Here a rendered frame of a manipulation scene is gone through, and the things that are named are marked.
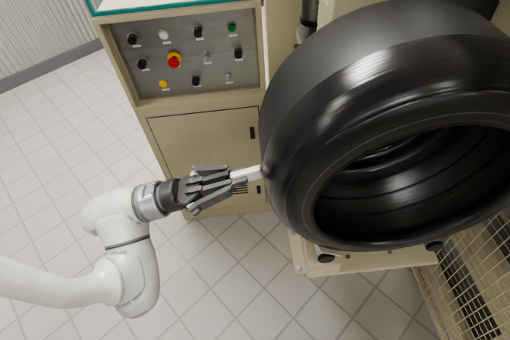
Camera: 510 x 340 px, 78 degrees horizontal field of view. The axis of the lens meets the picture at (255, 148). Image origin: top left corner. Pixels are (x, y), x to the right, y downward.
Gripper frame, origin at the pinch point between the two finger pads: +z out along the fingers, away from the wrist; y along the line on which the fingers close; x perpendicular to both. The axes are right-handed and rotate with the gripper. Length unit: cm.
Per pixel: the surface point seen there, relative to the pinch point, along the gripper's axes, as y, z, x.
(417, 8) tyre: 7.4, 38.4, -21.1
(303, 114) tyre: -5.3, 15.6, -17.3
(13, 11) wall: 252, -204, 1
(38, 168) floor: 118, -182, 71
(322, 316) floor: -1, -4, 118
